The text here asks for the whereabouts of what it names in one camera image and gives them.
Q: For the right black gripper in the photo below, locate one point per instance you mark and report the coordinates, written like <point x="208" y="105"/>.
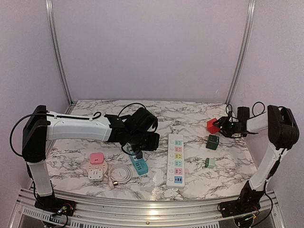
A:
<point x="223" y="120"/>

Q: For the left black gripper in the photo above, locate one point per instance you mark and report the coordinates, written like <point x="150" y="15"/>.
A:
<point x="153" y="145"/>

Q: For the red cube socket adapter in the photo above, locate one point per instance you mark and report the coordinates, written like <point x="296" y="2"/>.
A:
<point x="211" y="127"/>

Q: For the dark green cube adapter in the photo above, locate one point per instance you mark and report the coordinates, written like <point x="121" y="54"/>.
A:
<point x="212" y="142"/>

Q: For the dark grey USB charger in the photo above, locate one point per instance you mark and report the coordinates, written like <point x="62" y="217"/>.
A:
<point x="139" y="155"/>

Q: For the teal power strip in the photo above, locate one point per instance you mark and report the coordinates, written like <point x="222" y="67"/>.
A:
<point x="139" y="165"/>

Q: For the light green plug adapter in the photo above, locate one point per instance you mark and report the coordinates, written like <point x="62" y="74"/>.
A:
<point x="210" y="163"/>

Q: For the white long power strip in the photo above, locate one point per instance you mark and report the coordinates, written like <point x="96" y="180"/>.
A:
<point x="175" y="176"/>

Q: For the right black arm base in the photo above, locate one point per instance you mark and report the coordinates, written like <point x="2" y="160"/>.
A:
<point x="248" y="201"/>

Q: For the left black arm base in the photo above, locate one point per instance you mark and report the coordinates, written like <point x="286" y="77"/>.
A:
<point x="55" y="205"/>

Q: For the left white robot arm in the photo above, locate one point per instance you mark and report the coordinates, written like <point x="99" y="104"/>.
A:
<point x="43" y="125"/>

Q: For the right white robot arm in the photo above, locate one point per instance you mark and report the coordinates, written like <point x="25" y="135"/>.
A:
<point x="282" y="131"/>

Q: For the pink square plug adapter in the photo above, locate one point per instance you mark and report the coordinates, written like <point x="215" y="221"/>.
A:
<point x="97" y="158"/>

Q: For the pink round power strip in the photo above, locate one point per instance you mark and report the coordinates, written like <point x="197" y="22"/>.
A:
<point x="97" y="172"/>

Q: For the right aluminium frame post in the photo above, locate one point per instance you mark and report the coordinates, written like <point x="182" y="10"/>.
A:
<point x="243" y="49"/>

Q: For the aluminium frame post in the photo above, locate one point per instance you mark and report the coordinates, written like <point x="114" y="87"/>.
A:
<point x="55" y="44"/>
<point x="243" y="49"/>

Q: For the front aluminium rail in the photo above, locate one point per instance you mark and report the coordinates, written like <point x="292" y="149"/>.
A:
<point x="98" y="212"/>

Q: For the left aluminium frame post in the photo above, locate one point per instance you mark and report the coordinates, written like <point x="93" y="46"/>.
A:
<point x="55" y="44"/>

